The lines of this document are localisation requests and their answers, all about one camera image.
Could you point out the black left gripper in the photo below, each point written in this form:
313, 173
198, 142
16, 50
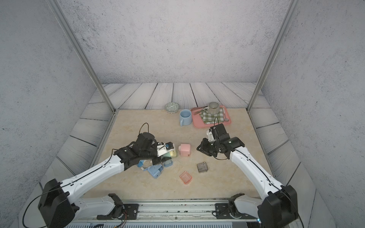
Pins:
159, 161

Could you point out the blue transparent tray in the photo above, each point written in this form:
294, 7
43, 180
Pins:
168, 163

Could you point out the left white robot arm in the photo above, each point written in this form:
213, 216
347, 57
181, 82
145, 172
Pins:
61, 203

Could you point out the red transparent tray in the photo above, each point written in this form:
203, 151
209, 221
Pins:
186, 177

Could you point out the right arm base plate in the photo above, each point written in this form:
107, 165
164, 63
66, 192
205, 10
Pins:
222, 211

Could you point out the metal spoon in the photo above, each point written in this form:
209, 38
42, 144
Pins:
226, 119

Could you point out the pink pencil sharpener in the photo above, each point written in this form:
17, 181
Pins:
184, 150

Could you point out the green checkered cloth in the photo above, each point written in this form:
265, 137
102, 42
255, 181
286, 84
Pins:
212, 119

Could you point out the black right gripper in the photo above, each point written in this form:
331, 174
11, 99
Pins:
203, 148

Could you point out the striped ceramic cup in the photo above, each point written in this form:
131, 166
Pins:
213, 108

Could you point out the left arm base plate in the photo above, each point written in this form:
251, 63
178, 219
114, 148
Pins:
125, 212

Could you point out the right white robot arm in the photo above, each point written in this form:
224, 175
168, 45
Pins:
278, 204

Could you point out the blue pencil sharpener round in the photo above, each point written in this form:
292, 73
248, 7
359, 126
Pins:
140, 164

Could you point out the light blue mug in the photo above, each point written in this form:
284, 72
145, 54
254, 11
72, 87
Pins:
185, 117

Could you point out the grey transparent tray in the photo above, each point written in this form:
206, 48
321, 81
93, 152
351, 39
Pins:
202, 167

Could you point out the blue pencil sharpener lying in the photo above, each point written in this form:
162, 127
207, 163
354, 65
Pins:
154, 170

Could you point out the patterned ceramic bowl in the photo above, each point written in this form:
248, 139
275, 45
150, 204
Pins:
172, 107

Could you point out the pink serving tray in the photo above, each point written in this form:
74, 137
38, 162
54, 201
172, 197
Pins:
197, 121

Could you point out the green yellow pencil sharpener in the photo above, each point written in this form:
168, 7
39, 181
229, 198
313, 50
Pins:
172, 153

